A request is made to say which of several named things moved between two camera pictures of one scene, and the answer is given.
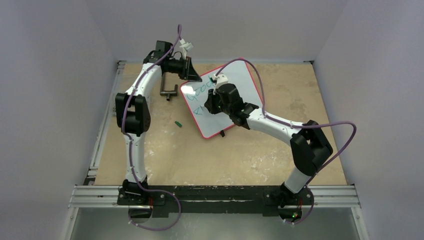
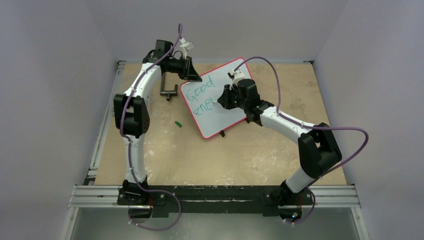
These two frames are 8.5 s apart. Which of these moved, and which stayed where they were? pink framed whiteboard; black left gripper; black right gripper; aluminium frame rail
Moved: black right gripper
Stayed: aluminium frame rail; pink framed whiteboard; black left gripper
